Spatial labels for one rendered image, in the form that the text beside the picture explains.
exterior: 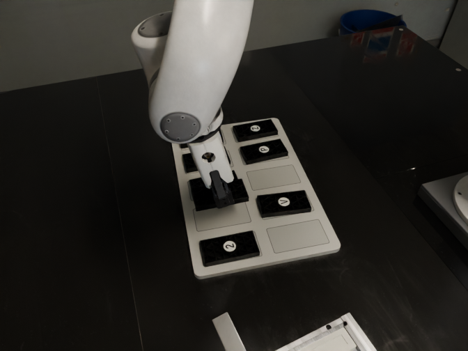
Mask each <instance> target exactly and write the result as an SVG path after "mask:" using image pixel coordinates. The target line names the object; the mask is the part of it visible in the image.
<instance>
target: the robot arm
mask: <svg viewBox="0 0 468 351"><path fill-rule="evenodd" d="M253 5H254V0H174V4H173V11H168V12H164V13H159V14H156V15H153V16H152V17H149V18H148V19H145V20H144V21H142V23H140V24H139V25H138V26H137V27H136V28H135V29H134V30H133V32H132V35H131V42H132V45H133V47H134V50H135V52H136V55H137V56H138V58H139V61H140V63H141V66H142V68H143V71H144V72H145V75H146V78H147V81H148V87H149V97H148V114H149V118H150V122H151V125H152V127H153V129H154V131H155V132H156V133H157V134H158V135H159V136H160V137H161V138H162V139H164V140H165V141H168V142H171V143H177V144H181V143H187V145H188V148H189V150H190V153H191V154H192V157H193V159H194V162H195V164H196V167H197V169H198V172H199V173H200V175H201V178H202V180H203V182H204V184H205V186H206V187H207V188H208V189H210V188H211V189H212V193H213V194H212V195H213V198H214V201H215V203H216V205H217V208H218V209H220V208H224V207H227V206H229V205H232V204H234V200H233V196H232V194H231V190H230V188H228V185H227V183H229V182H232V181H233V179H234V177H233V173H232V171H231V167H230V164H229V162H228V158H227V155H226V151H225V149H224V145H223V142H222V140H221V136H220V133H219V129H220V127H221V124H222V120H223V111H222V109H221V104H222V102H223V100H224V98H225V96H226V94H227V92H228V90H229V87H230V85H231V83H232V81H233V78H234V76H235V73H236V71H237V68H238V66H239V64H240V60H241V58H242V54H243V51H244V46H245V44H246V41H247V36H248V32H249V26H250V22H251V14H252V10H253ZM222 183H224V187H223V186H222ZM215 189H216V191H215ZM453 204H454V206H455V208H456V210H457V212H458V214H459V215H460V216H461V218H462V219H463V220H464V221H465V222H466V224H467V225H468V175H466V176H465V177H463V178H462V179H460V180H459V182H458V183H457V185H456V186H455V188H454V190H453Z"/></svg>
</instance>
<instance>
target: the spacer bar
mask: <svg viewBox="0 0 468 351"><path fill-rule="evenodd" d="M355 348H356V345H355V343H354V341H353V340H352V339H351V337H350V335H349V334H348V333H347V332H346V330H345V328H344V327H342V328H341V329H339V330H337V331H335V332H333V333H331V334H329V335H327V336H325V337H323V338H321V339H320V340H318V341H316V342H314V343H312V344H310V345H307V346H306V347H304V348H302V349H301V350H298V351H352V350H354V349H355Z"/></svg>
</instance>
